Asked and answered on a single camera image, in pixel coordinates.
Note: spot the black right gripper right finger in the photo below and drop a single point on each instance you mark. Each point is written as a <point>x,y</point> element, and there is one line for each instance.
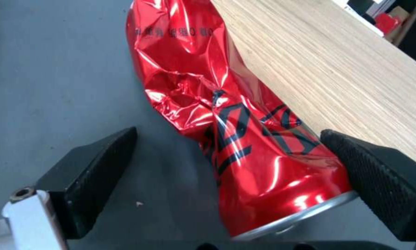
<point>378,182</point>

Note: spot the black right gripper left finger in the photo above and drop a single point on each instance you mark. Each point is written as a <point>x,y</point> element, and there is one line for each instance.
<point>82,177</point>

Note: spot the shiny red foil delivery bag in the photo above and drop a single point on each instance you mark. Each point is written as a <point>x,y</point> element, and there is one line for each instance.
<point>228,117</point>

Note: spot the small red box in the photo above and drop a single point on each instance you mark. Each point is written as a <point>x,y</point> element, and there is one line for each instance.
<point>387,21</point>

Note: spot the brown cardboard box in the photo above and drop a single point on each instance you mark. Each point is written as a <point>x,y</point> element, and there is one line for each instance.
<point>399,22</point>

